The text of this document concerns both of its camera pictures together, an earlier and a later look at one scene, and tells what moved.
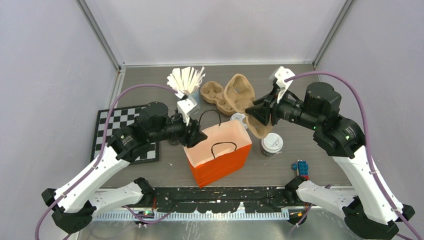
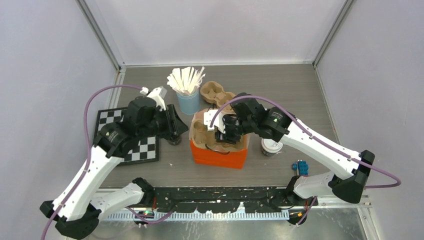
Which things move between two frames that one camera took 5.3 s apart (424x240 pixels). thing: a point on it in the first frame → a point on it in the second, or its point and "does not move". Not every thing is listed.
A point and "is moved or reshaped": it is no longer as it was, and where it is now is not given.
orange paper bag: (224, 152) is moved or reshaped
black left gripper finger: (195, 135) → (175, 126)
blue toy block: (303, 167) does not move
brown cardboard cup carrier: (213, 92) does not move
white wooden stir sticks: (187, 79) does not move
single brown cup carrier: (240, 94) → (207, 139)
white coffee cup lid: (272, 143) does not move
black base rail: (223, 199) does not move
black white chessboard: (120, 117) does not move
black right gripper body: (288, 108) → (234, 127)
